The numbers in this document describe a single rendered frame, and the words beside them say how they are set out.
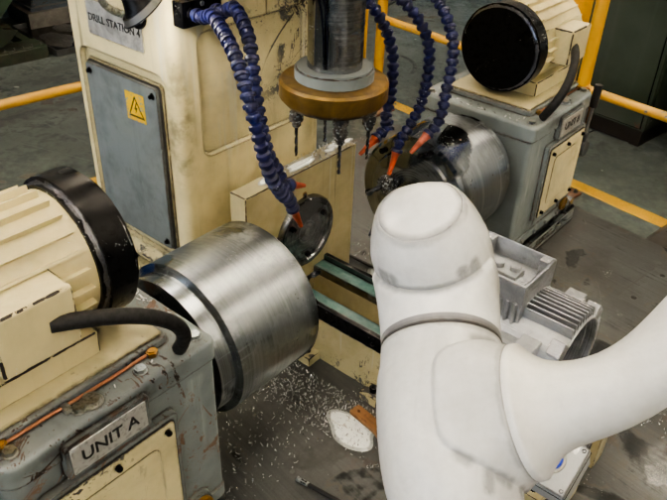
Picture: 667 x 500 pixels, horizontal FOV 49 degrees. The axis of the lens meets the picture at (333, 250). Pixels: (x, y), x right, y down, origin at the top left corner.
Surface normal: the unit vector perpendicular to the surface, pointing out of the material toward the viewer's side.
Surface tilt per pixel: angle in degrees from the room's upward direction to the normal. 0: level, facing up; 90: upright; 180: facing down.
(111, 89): 90
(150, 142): 90
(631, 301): 0
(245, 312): 51
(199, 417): 89
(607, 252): 0
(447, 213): 23
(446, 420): 35
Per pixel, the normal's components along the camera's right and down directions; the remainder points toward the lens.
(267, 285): 0.55, -0.34
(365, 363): -0.64, 0.41
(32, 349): 0.76, 0.38
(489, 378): -0.39, -0.64
